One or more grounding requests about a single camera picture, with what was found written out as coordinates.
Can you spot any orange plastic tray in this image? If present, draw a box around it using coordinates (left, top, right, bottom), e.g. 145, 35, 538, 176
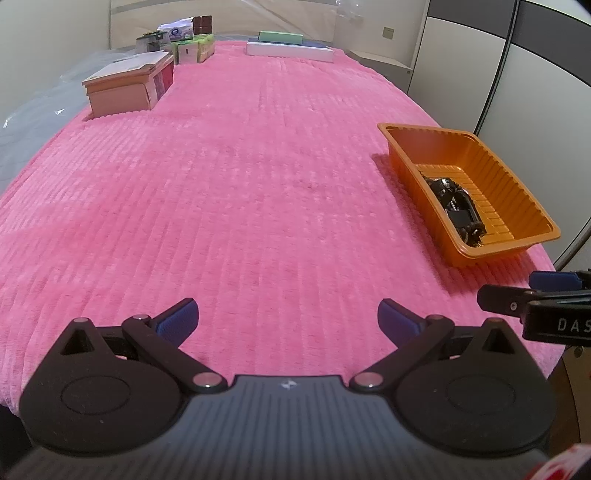
377, 122, 562, 270

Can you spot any pink plush blanket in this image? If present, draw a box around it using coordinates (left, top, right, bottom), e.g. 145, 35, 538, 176
0, 39, 558, 416

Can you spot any white nightstand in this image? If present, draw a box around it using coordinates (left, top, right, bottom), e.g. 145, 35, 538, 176
345, 49, 413, 96

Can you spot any black smartwatch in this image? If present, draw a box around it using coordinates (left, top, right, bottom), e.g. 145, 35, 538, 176
445, 202, 482, 232

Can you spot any long white box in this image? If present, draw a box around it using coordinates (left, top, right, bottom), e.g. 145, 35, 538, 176
246, 40, 335, 64

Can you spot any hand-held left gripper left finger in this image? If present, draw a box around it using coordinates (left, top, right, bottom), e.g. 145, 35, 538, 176
55, 298, 227, 394

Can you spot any plastic covered grey mattress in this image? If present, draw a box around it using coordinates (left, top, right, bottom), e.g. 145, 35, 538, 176
0, 46, 139, 195

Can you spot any pink cardboard box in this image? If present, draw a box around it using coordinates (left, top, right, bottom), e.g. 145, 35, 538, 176
82, 51, 175, 120

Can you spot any beige bed headboard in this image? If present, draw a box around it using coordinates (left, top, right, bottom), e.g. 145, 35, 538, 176
110, 0, 429, 51

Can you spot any red white printed cloth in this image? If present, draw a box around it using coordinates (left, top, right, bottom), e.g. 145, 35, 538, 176
526, 443, 591, 480

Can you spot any grey white sliding wardrobe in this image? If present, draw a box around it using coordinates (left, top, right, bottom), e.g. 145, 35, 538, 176
406, 0, 591, 272

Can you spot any dark clear container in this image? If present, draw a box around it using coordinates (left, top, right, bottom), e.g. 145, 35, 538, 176
136, 31, 173, 54

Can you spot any green flat box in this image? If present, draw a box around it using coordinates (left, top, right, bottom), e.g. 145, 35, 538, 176
258, 30, 304, 45

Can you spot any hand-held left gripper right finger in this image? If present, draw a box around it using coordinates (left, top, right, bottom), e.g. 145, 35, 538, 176
348, 298, 529, 394

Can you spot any dark bead bracelet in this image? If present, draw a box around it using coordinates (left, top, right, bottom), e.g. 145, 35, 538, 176
461, 220, 489, 248

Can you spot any green tissue pack bundle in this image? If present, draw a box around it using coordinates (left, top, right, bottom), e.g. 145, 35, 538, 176
172, 33, 216, 64

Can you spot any white blue tissue pack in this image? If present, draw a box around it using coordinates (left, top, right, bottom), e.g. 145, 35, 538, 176
156, 17, 195, 42

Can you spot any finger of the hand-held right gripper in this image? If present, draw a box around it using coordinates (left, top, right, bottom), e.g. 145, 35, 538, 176
528, 270, 591, 293
476, 283, 533, 325

